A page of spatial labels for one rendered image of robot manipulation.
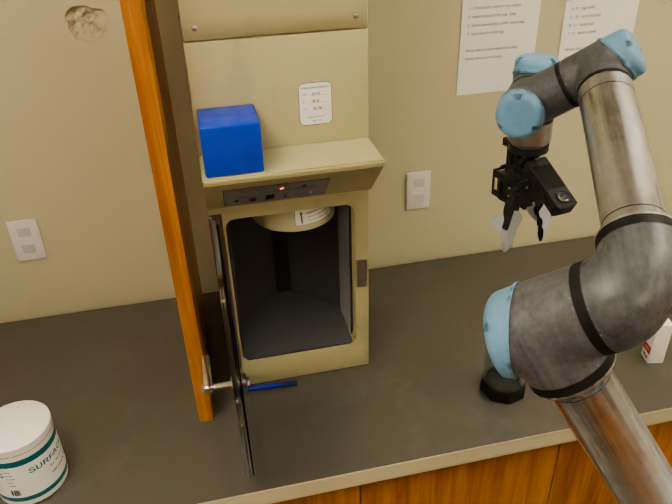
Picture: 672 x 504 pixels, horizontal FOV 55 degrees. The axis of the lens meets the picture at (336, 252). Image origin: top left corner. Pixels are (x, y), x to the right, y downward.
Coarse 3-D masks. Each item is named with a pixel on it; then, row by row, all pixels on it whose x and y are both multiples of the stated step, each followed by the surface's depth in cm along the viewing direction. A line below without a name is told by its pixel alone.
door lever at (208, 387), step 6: (204, 360) 116; (210, 360) 116; (204, 366) 114; (210, 366) 115; (204, 372) 113; (210, 372) 113; (204, 378) 112; (210, 378) 112; (204, 384) 111; (210, 384) 110; (216, 384) 111; (222, 384) 111; (228, 384) 111; (204, 390) 110; (210, 390) 110
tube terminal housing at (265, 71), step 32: (320, 32) 112; (352, 32) 113; (192, 64) 110; (224, 64) 111; (256, 64) 112; (288, 64) 114; (320, 64) 115; (352, 64) 116; (192, 96) 113; (224, 96) 114; (256, 96) 115; (288, 96) 117; (352, 96) 119; (288, 128) 120; (320, 128) 121; (352, 128) 122; (352, 192) 129; (224, 224) 127; (352, 224) 136; (352, 256) 140; (352, 288) 145; (320, 352) 149; (352, 352) 151
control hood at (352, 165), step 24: (312, 144) 121; (336, 144) 121; (360, 144) 121; (264, 168) 113; (288, 168) 112; (312, 168) 112; (336, 168) 113; (360, 168) 114; (216, 192) 113; (336, 192) 125
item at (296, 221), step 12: (264, 216) 134; (276, 216) 133; (288, 216) 132; (300, 216) 132; (312, 216) 133; (324, 216) 135; (276, 228) 133; (288, 228) 132; (300, 228) 132; (312, 228) 133
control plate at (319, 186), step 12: (312, 180) 116; (324, 180) 117; (228, 192) 114; (240, 192) 115; (252, 192) 116; (264, 192) 117; (276, 192) 118; (288, 192) 120; (300, 192) 121; (312, 192) 122; (324, 192) 123; (228, 204) 120; (240, 204) 121
